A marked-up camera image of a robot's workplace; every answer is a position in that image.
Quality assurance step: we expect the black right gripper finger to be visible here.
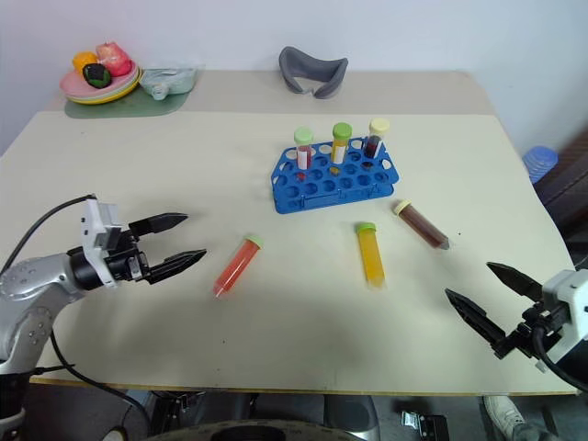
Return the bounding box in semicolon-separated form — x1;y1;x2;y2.
486;261;544;303
444;288;510;360

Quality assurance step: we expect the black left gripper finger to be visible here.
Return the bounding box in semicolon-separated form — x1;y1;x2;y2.
148;248;209;284
128;212;190;239

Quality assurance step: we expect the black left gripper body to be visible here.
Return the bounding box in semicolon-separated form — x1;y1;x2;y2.
103;228;155;284

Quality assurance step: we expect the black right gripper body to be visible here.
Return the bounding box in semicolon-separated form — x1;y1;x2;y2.
503;300;570;365

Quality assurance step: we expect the red test tube, green cap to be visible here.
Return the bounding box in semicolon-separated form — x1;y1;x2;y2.
211;233;265;300

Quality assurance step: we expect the brown test tube, beige cap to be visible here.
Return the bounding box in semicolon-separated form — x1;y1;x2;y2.
390;198;451;252

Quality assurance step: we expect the yellow test tube, green cap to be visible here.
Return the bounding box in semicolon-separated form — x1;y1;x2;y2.
354;221;390;291

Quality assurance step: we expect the blue test tube rack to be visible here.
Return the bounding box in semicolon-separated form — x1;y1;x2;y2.
269;140;400;215

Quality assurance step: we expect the white shoe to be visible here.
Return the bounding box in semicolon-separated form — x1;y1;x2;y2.
481;394;527;441

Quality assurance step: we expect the dark brown furniture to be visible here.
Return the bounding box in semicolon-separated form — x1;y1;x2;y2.
536;130;588;243

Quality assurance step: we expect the green table mat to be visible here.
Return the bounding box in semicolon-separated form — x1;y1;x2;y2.
63;68;199;120

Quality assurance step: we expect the blue water bottle cap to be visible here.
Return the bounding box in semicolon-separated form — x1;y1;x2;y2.
522;145;560;186

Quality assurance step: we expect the yellow plate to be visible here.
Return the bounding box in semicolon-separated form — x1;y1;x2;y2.
67;75;141;107

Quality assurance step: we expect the green plate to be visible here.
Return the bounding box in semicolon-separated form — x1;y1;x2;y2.
63;68;141;104

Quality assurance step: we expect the plate stack with toy food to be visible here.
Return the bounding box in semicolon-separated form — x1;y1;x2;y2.
59;60;140;100

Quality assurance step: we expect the black and green toy fruit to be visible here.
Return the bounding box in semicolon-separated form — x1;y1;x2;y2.
81;62;112;89

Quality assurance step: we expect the labelled red tube, light-green cap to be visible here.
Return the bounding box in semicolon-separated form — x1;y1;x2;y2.
293;127;316;172

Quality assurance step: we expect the pink toy fruit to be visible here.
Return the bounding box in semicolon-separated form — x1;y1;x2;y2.
94;41;130;78

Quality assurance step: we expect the orange toy fruit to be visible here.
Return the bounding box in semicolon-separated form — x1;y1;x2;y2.
72;51;100;71

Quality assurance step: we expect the labelled yellow tube, green cap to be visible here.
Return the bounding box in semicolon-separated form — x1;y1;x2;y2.
331;121;353;165

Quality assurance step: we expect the dark red tube, pale-yellow cap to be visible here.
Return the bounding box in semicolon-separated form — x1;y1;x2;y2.
362;118;391;160

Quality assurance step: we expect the grey foam face pad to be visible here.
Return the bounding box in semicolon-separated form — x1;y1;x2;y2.
277;45;349;102

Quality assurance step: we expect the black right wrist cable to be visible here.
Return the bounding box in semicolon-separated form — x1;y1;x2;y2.
531;321;588;395

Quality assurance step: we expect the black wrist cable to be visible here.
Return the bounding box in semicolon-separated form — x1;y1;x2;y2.
0;194;97;277
531;321;588;395

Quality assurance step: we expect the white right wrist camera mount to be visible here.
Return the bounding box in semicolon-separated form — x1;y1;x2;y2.
534;269;588;369

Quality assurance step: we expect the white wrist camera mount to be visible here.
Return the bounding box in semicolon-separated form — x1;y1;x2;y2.
77;197;124;289
534;269;588;369

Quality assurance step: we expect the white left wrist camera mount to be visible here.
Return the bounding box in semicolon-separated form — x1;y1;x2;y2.
77;197;124;289

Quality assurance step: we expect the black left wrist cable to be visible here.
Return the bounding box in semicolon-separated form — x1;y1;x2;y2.
0;194;97;277

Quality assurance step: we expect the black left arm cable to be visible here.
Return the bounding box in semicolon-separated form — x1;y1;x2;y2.
28;328;155;440

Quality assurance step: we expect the metal bracket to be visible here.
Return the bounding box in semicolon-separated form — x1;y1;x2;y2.
399;409;450;438

